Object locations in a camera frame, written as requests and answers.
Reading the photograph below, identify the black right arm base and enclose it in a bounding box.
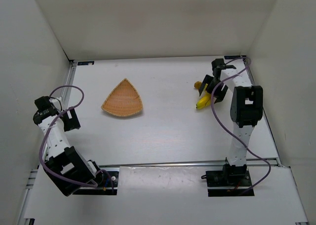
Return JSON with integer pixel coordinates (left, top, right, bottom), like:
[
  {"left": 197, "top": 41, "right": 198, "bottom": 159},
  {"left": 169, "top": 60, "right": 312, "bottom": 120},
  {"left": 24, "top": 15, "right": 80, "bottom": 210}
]
[{"left": 201, "top": 171, "right": 255, "bottom": 197}]

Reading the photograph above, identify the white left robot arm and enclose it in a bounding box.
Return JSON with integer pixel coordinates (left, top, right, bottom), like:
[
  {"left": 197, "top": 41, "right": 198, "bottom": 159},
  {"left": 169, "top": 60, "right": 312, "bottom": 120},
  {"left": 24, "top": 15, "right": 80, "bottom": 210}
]
[{"left": 33, "top": 96, "right": 100, "bottom": 196}]

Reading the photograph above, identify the yellow fake banana bunch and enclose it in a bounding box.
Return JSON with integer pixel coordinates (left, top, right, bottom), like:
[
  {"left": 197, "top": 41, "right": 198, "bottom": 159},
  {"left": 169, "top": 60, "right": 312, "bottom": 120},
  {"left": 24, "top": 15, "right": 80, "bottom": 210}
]
[{"left": 194, "top": 81, "right": 211, "bottom": 110}]

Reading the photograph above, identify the blue right corner label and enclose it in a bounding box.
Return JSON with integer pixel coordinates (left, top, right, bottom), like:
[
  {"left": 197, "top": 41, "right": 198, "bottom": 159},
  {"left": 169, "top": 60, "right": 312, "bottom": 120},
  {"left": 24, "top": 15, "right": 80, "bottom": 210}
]
[{"left": 224, "top": 55, "right": 240, "bottom": 60}]

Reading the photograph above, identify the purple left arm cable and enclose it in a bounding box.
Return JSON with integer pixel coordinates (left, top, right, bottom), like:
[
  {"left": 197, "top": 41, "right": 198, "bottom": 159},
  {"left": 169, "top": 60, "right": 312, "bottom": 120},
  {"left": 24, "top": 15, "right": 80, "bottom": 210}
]
[{"left": 40, "top": 86, "right": 115, "bottom": 195}]

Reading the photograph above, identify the aluminium front rail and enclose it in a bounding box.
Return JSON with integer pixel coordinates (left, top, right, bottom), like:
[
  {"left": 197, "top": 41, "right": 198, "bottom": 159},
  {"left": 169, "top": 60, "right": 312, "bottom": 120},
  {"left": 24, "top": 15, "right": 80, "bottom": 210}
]
[{"left": 100, "top": 158, "right": 281, "bottom": 168}]

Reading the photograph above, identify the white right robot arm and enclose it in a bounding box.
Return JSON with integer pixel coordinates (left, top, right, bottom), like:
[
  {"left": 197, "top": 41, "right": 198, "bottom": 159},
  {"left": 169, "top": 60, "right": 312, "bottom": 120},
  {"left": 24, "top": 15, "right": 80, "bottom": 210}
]
[{"left": 194, "top": 58, "right": 263, "bottom": 187}]

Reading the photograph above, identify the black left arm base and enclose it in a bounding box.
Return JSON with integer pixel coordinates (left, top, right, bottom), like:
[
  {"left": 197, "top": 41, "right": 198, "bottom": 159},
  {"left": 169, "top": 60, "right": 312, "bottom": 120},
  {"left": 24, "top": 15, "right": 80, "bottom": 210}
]
[{"left": 73, "top": 167, "right": 119, "bottom": 196}]

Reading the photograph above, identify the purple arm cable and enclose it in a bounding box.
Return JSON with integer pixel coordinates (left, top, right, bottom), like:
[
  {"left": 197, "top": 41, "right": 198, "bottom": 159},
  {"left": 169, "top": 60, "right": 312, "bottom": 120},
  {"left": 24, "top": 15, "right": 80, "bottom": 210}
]
[
  {"left": 210, "top": 57, "right": 272, "bottom": 195},
  {"left": 40, "top": 86, "right": 115, "bottom": 195}
]

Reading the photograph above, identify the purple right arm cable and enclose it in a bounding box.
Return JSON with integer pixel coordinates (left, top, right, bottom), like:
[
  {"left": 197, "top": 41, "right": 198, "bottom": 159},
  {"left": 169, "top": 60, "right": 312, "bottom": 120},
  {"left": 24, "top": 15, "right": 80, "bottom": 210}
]
[{"left": 210, "top": 57, "right": 272, "bottom": 195}]

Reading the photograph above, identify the blue corner label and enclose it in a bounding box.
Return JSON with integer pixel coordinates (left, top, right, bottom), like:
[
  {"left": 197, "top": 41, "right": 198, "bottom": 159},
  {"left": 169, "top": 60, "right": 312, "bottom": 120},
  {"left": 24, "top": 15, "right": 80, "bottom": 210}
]
[
  {"left": 224, "top": 55, "right": 240, "bottom": 60},
  {"left": 77, "top": 61, "right": 94, "bottom": 66}
]

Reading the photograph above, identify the triangular woven fruit basket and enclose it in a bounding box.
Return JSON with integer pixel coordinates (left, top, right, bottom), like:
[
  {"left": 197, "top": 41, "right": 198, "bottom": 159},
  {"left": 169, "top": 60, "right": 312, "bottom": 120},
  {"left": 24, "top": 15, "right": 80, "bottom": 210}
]
[{"left": 101, "top": 78, "right": 143, "bottom": 118}]

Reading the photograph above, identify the blue left corner label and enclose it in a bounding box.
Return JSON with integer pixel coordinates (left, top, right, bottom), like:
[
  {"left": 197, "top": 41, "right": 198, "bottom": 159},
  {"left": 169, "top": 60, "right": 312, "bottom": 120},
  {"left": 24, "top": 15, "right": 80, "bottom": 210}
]
[{"left": 77, "top": 61, "right": 94, "bottom": 66}]

